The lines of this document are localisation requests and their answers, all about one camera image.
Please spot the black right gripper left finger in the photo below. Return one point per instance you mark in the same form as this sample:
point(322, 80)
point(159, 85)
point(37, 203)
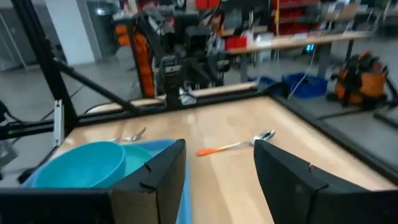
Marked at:
point(149, 193)

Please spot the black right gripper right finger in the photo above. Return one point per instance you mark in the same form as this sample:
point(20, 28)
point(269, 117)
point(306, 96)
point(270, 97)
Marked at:
point(295, 193)

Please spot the teal plate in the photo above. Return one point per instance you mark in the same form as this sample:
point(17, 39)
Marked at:
point(135, 158)

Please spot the blue bowl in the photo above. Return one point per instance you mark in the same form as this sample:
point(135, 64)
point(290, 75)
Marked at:
point(81, 165)

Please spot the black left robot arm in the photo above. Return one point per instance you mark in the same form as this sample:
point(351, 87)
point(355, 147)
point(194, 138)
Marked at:
point(172, 84)

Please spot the blue plastic tray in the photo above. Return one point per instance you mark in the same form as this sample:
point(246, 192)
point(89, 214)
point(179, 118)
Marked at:
point(186, 199)

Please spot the red storage bin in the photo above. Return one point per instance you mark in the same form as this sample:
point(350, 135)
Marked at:
point(236, 43)

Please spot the orange black upright equipment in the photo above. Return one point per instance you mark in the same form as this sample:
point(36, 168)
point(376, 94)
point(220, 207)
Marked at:
point(144, 62)

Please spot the blue plastic storage bin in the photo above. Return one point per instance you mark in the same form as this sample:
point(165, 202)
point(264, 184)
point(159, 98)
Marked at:
point(264, 81)
point(308, 87)

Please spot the gray trash can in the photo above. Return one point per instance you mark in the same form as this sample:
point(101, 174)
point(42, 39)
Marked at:
point(104, 31)

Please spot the wooden workbench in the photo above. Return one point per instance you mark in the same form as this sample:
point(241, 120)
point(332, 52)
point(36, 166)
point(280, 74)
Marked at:
point(295, 42)

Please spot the red storage shelf rack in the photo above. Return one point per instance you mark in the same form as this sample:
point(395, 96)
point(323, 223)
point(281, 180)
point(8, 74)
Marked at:
point(292, 18)

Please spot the black floor bar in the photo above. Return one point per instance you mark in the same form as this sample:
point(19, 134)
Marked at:
point(387, 118)

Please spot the orange black shop vacuum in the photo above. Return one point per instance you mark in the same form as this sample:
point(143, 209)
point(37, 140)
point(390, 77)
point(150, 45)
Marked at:
point(360, 84)

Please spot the silver mounting bracket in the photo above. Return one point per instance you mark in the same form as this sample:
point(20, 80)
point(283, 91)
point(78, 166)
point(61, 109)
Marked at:
point(187, 96)

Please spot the white frame plate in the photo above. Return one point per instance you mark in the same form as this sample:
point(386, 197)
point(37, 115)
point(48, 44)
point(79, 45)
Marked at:
point(58, 123)

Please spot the black aluminium frame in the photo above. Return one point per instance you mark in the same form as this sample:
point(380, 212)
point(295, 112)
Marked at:
point(43, 62)

